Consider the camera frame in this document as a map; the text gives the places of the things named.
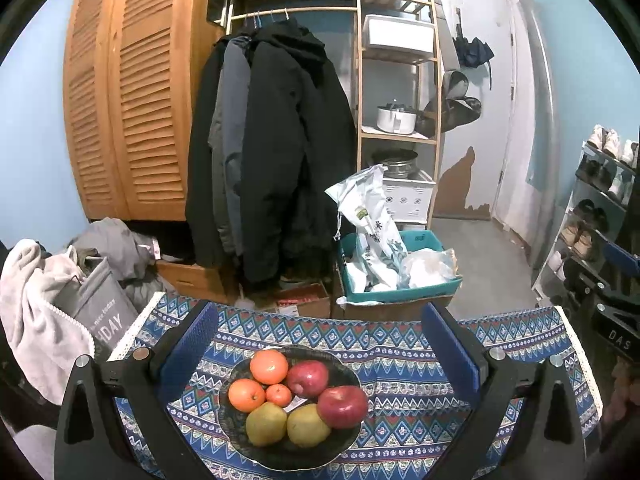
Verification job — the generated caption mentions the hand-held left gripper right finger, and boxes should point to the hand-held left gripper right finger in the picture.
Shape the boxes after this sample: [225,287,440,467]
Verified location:
[420,302,586,480]

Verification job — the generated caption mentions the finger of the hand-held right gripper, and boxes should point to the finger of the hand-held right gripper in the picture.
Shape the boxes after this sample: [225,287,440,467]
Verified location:
[567,241,640,312]

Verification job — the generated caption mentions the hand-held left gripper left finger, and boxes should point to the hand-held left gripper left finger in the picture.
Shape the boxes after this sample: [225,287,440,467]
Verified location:
[54,300,221,480]

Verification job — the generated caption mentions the large orange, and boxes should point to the large orange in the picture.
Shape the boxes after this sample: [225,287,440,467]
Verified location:
[250,349,290,385]
[228,379,266,413]

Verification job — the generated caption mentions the small orange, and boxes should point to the small orange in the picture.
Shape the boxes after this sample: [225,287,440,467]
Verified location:
[265,383,292,407]

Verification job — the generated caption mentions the green speckled pear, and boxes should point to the green speckled pear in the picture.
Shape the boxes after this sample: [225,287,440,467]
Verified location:
[246,402,288,447]

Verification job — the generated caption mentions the dark red apple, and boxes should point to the dark red apple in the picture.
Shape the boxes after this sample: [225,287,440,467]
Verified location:
[286,360,330,398]

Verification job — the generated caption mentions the bright red apple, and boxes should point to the bright red apple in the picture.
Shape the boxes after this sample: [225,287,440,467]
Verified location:
[317,386,369,429]

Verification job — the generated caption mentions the yellow pear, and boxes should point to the yellow pear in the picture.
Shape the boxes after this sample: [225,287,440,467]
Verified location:
[286,403,332,448]

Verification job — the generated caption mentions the dark glass plate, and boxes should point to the dark glass plate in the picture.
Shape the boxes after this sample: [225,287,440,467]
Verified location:
[218,345,362,471]

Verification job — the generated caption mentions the group of assorted shoes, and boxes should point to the group of assorted shoes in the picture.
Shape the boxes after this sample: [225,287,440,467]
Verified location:
[545,124,640,282]

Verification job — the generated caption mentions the blue patterned tablecloth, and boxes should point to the blue patterned tablecloth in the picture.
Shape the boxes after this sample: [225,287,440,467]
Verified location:
[107,292,603,480]

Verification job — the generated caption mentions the wooden drawer box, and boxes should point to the wooden drawer box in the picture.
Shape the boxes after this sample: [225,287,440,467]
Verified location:
[155,257,229,307]

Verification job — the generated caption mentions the brown cardboard box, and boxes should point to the brown cardboard box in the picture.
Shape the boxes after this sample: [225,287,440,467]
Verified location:
[331,260,454,322]

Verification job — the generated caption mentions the teal plastic crate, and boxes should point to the teal plastic crate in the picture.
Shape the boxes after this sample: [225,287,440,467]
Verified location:
[336,230,464,307]

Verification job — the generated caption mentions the metal shoe rack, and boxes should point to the metal shoe rack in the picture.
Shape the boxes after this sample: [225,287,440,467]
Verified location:
[531,140,640,307]

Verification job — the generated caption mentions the clear plastic bag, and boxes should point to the clear plastic bag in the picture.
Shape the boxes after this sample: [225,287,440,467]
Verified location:
[400,249,461,289]

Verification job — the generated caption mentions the grey printed tote bag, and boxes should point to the grey printed tote bag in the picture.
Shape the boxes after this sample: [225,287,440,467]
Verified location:
[52,257,142,357]

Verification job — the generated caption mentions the red printed cardboard box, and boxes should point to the red printed cardboard box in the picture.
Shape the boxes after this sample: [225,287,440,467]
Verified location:
[272,282,332,319]

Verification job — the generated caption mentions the grey clothes pile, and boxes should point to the grey clothes pile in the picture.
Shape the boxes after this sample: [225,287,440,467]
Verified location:
[65,217,162,282]

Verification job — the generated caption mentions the white printed rice bag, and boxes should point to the white printed rice bag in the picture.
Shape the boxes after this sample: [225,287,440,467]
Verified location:
[325,164,409,292]

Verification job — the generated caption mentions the white perforated basket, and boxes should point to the white perforated basket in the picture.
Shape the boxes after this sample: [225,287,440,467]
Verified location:
[382,170,437,224]

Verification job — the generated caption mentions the white fleece blanket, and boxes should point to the white fleece blanket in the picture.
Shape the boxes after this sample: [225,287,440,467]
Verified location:
[0,239,97,407]

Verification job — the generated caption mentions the grey vertical pipe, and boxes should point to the grey vertical pipe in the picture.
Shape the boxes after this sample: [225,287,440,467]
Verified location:
[515,0,559,267]

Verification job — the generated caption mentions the metal steamer pot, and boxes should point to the metal steamer pot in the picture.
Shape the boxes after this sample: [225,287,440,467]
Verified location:
[372,149,419,181]

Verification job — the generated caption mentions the pale grey door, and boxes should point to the pale grey door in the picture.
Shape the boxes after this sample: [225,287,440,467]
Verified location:
[432,0,517,222]

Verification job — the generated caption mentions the black hooded coat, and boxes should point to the black hooded coat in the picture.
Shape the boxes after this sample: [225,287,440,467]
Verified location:
[185,20,359,286]

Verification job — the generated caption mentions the grey jacket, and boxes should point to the grey jacket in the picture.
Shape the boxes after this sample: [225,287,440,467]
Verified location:
[210,35,252,257]

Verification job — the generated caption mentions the grey hanging bag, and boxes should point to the grey hanging bag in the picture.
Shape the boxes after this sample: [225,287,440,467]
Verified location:
[415,70,484,136]

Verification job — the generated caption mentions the white cooking pot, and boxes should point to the white cooking pot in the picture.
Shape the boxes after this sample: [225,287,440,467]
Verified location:
[376,100,419,135]

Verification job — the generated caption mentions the wooden ladder shelf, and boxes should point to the wooden ladder shelf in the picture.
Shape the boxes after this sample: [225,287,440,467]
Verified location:
[354,0,447,232]

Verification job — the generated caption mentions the wooden louvered wardrobe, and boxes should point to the wooden louvered wardrobe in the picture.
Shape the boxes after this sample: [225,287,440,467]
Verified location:
[62,0,227,224]

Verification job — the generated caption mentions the dark folded umbrella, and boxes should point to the dark folded umbrella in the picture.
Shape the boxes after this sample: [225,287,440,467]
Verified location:
[452,35,496,69]

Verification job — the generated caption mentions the grey folded board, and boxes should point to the grey folded board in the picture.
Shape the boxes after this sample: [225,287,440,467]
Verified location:
[435,0,459,74]

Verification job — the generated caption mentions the wide white storage bin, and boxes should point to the wide white storage bin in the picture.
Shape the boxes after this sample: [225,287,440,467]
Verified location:
[362,14,435,56]

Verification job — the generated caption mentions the wooden clothes rail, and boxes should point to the wooden clothes rail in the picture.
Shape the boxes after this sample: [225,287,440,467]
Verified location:
[207,0,359,24]

